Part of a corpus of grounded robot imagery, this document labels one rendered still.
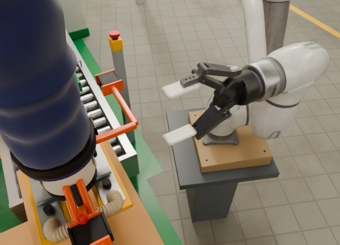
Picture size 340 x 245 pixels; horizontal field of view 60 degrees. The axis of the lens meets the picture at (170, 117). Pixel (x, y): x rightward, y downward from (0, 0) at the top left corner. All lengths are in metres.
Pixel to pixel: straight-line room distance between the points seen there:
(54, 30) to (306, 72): 0.52
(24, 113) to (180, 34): 3.29
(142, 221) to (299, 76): 0.75
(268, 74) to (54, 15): 0.43
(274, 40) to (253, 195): 1.36
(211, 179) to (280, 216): 0.96
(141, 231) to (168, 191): 1.16
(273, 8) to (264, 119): 0.56
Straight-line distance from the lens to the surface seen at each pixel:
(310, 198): 2.48
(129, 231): 1.15
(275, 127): 0.81
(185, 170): 1.49
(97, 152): 1.11
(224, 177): 1.49
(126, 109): 1.07
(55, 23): 0.61
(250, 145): 1.54
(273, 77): 0.66
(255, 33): 0.94
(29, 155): 0.79
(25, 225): 1.74
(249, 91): 0.63
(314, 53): 0.74
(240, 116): 1.38
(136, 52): 3.53
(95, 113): 2.08
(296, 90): 0.72
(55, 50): 0.63
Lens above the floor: 2.00
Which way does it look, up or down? 47 degrees down
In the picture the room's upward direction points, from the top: straight up
